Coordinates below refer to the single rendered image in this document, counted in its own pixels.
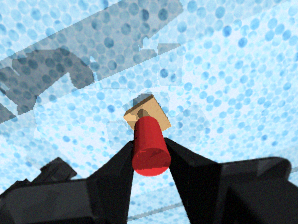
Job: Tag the brown wooden block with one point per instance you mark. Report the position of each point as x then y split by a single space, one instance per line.
147 107

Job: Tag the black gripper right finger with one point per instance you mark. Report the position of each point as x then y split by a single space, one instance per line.
202 183

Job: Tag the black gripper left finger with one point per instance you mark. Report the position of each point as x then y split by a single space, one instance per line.
104 195

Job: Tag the dark red cylinder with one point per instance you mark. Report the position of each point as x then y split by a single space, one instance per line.
150 155

